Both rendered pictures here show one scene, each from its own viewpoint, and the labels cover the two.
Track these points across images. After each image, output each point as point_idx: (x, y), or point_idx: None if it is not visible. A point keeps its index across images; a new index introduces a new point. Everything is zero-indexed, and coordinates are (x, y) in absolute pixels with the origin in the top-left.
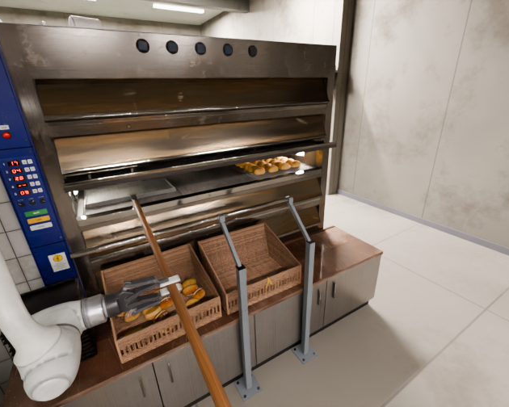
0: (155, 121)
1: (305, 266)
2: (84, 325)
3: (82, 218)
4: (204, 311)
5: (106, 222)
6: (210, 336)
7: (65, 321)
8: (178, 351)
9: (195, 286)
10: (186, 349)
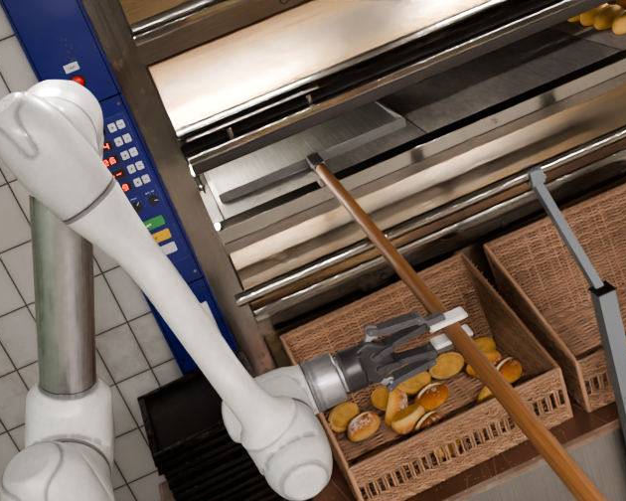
0: None
1: None
2: (315, 404)
3: (224, 226)
4: (529, 404)
5: (271, 227)
6: None
7: (289, 395)
8: (481, 495)
9: (496, 354)
10: (498, 490)
